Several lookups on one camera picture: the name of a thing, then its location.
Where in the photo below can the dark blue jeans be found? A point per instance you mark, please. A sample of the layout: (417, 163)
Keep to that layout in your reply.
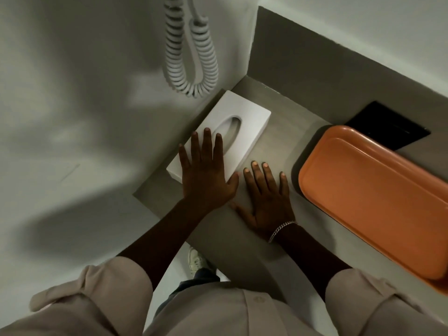
(189, 286)

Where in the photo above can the person's left middle finger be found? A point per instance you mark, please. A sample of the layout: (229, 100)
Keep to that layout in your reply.
(208, 146)

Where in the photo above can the person's left hand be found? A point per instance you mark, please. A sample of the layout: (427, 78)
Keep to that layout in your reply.
(206, 181)

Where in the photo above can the person's left little finger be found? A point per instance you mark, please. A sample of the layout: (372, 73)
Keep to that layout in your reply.
(184, 159)

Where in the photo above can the person's left thumb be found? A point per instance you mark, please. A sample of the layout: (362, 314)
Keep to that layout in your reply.
(232, 182)

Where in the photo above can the person's left forearm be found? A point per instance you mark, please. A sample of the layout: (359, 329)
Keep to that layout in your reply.
(171, 241)

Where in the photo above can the white sneaker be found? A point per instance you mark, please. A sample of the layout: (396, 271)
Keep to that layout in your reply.
(196, 260)

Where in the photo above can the person's right thumb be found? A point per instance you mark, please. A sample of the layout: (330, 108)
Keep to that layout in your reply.
(241, 213)

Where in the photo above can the orange plastic tray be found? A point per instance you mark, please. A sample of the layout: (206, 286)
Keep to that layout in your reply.
(371, 195)

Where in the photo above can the beige shirt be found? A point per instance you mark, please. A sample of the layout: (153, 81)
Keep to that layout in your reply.
(224, 311)

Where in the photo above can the person's right middle finger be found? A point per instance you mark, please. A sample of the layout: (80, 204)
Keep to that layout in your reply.
(260, 176)

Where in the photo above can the white tissue box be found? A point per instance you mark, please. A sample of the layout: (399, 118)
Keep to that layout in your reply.
(241, 118)

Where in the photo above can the person's right forearm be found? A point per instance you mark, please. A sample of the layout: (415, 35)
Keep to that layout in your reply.
(311, 262)

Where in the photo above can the person's right hand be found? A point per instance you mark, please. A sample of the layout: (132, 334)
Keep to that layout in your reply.
(267, 209)

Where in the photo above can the black flat panel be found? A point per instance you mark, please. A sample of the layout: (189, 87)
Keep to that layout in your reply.
(388, 124)

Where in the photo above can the person's right little finger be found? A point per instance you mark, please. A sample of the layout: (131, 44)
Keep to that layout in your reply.
(284, 187)

